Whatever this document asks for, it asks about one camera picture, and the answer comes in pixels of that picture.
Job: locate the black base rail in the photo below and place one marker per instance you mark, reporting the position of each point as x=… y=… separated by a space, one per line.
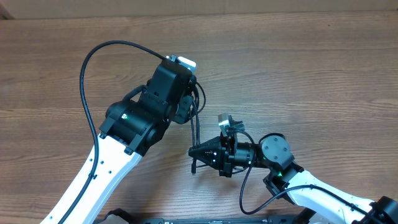
x=121 y=216

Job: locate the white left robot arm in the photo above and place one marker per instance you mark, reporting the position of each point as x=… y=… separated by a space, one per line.
x=131 y=127

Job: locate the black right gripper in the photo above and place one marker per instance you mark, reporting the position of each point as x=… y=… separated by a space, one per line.
x=210 y=154

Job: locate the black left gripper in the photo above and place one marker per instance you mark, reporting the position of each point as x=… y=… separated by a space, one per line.
x=183 y=107

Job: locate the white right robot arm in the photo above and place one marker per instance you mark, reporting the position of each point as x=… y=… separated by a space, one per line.
x=289 y=180

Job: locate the brown cardboard back panel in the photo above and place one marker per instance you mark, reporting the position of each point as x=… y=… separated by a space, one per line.
x=66 y=9

